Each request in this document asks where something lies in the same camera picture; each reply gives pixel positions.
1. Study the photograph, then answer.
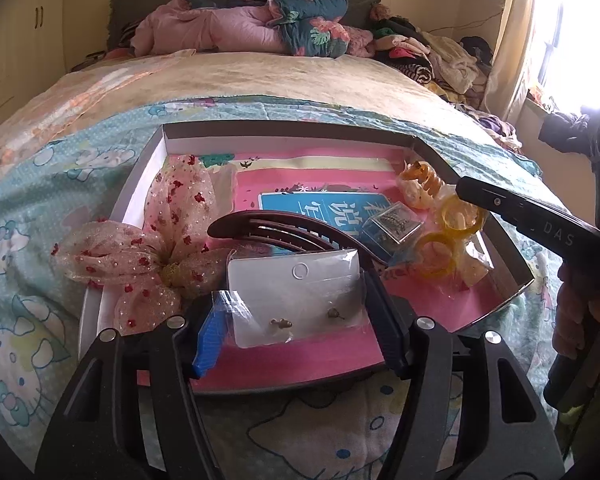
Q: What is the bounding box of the person's right hand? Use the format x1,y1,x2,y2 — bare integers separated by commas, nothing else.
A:
554,262,600,361

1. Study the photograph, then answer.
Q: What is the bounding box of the white earring card packet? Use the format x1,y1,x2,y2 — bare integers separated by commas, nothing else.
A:
215,249,371,351

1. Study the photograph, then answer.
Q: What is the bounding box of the cream curtain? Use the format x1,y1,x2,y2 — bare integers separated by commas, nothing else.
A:
482,0,566,116

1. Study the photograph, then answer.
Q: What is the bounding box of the small clear pin box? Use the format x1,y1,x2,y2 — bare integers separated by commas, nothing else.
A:
362,202,426,251

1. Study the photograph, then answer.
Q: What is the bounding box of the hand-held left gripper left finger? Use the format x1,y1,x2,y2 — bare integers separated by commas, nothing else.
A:
35,290,241,480

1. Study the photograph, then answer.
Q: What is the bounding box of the dark garment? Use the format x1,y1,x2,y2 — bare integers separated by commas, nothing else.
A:
537,110,596,161

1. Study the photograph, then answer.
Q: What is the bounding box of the dark brown hair clip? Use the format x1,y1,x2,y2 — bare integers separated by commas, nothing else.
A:
207,209,396,266

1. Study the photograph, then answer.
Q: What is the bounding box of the cartoon printed bed sheet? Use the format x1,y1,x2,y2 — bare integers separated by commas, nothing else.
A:
0,95,576,480

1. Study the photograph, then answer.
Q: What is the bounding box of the cream hair clip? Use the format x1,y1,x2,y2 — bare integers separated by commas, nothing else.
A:
410,160,443,201

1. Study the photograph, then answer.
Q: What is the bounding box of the beige blanket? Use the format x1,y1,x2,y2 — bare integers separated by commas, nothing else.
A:
65,52,461,126

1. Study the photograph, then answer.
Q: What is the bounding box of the yellow translucent bangle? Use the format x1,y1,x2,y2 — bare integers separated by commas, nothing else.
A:
412,232,461,278
437,192,486,236

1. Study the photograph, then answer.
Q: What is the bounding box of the pink book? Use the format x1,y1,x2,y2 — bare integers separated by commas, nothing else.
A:
135,147,506,391

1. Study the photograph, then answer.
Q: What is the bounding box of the purple clothes heap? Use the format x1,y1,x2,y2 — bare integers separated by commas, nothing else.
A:
460,105,523,151

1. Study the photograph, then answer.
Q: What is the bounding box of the cream wardrobe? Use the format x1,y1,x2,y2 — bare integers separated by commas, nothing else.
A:
0,0,68,146

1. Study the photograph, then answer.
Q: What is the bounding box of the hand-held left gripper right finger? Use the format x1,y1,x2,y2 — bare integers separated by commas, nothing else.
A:
361,269,566,480

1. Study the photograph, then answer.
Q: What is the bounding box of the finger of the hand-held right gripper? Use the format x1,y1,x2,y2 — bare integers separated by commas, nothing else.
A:
455,176,600,261

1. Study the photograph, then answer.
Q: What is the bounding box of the shallow cardboard box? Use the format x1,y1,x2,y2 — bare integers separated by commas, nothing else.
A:
77,120,536,396

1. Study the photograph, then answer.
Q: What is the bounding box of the pink quilt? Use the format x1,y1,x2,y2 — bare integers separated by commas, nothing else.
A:
130,0,293,57

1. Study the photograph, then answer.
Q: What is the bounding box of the orange floral cloth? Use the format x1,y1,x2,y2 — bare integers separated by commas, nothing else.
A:
0,52,196,186

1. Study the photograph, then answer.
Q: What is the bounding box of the dark bedside item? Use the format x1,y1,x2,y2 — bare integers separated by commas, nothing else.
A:
72,50,108,68

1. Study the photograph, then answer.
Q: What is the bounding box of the pink lace bow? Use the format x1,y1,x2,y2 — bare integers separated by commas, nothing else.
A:
52,152,241,336

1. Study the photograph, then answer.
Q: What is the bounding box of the pile of clothes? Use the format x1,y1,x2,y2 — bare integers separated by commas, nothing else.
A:
370,5,493,101

